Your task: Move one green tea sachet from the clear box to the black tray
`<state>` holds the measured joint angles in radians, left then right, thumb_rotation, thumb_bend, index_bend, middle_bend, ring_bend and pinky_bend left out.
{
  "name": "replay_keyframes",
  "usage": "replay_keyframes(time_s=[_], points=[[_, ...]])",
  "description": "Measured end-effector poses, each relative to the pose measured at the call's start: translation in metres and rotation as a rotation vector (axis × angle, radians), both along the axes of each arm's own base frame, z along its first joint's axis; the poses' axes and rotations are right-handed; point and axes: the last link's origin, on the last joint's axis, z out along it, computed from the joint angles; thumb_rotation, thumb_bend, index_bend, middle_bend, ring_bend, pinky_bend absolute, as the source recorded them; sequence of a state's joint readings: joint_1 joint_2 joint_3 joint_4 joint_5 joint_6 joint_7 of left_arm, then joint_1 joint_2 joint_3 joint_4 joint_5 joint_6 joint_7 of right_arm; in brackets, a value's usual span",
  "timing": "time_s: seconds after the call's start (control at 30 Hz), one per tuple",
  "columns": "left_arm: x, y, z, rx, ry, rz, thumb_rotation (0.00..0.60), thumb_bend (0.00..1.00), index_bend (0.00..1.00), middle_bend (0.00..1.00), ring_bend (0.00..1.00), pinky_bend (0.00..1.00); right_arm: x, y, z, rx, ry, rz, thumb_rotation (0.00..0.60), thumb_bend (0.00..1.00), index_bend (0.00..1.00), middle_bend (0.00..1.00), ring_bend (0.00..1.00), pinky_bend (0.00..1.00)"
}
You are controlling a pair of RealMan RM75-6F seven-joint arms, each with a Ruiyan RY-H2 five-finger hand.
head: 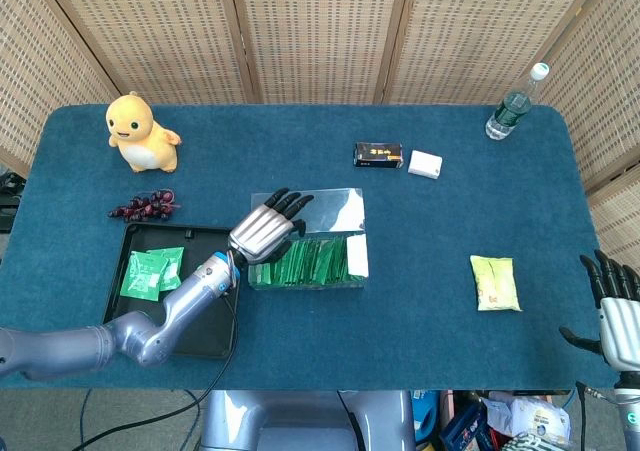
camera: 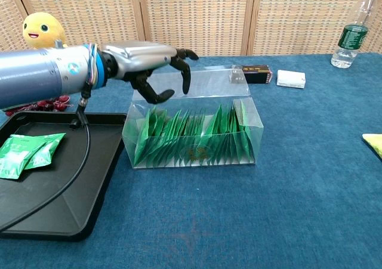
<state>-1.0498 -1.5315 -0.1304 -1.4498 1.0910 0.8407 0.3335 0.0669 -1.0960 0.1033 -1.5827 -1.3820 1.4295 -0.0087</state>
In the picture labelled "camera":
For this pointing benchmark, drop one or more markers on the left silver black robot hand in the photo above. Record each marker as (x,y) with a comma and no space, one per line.
(140,57)

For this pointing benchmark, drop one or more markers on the transparent plastic box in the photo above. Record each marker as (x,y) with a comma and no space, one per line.
(209,84)

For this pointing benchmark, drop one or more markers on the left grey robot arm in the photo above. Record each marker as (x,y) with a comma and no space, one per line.
(30,72)

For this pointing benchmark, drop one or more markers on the green tea packets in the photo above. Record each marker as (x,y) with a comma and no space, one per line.
(167,143)

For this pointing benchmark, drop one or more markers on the black carton box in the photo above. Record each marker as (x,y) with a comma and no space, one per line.
(259,75)

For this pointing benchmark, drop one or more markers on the green plastic pouch packet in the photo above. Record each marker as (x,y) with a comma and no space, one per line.
(46,151)

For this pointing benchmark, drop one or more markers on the small white box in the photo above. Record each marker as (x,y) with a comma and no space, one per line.
(291,78)

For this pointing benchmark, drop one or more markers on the large green tea sachet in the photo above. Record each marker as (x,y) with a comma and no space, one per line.
(15,158)

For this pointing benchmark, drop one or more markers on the black plastic tray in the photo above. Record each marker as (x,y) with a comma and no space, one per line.
(59,197)

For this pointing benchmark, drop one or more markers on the yellow object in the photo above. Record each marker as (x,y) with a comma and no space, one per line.
(376,145)

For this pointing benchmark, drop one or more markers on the woven wooden folding screen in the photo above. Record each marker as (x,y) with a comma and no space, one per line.
(194,15)

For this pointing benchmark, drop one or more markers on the dark red grape bunch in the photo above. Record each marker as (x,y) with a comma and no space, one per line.
(59,102)

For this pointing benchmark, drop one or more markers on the yellow plush dinosaur toy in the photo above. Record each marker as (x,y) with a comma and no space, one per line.
(38,27)

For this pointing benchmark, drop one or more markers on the clear green-label water bottle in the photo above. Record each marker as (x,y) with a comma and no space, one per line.
(352,39)

